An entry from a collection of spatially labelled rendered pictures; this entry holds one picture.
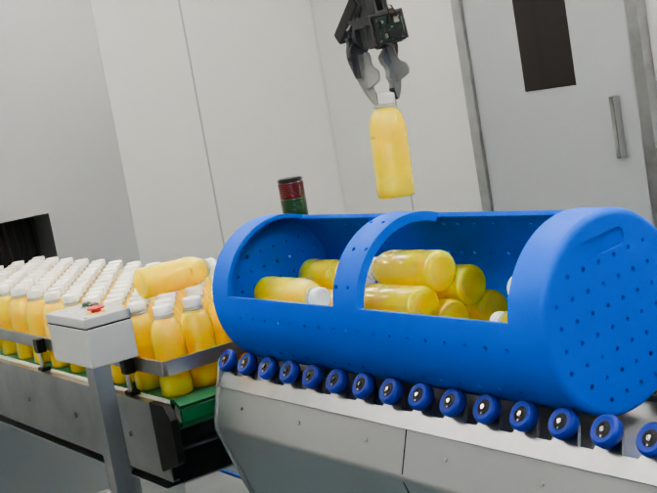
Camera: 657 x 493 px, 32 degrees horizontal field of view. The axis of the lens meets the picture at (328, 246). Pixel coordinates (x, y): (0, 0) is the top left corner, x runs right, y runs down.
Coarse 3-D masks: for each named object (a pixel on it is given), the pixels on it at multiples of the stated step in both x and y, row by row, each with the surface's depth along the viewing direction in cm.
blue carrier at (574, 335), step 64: (256, 256) 224; (320, 256) 232; (512, 256) 189; (576, 256) 151; (640, 256) 158; (256, 320) 207; (320, 320) 190; (384, 320) 175; (448, 320) 163; (512, 320) 152; (576, 320) 152; (640, 320) 158; (448, 384) 173; (512, 384) 158; (576, 384) 151; (640, 384) 158
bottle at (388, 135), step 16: (384, 112) 201; (400, 112) 202; (384, 128) 201; (400, 128) 201; (384, 144) 201; (400, 144) 201; (384, 160) 201; (400, 160) 201; (384, 176) 202; (400, 176) 201; (384, 192) 202; (400, 192) 201
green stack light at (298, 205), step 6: (300, 198) 279; (282, 204) 280; (288, 204) 279; (294, 204) 278; (300, 204) 279; (306, 204) 281; (282, 210) 281; (288, 210) 279; (294, 210) 279; (300, 210) 279; (306, 210) 280
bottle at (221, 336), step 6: (210, 312) 239; (216, 318) 238; (216, 324) 238; (216, 330) 238; (222, 330) 238; (216, 336) 239; (222, 336) 238; (228, 336) 238; (216, 342) 239; (222, 342) 238; (240, 354) 239
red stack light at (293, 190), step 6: (300, 180) 280; (282, 186) 279; (288, 186) 278; (294, 186) 278; (300, 186) 279; (282, 192) 279; (288, 192) 278; (294, 192) 278; (300, 192) 279; (282, 198) 280; (288, 198) 278; (294, 198) 278
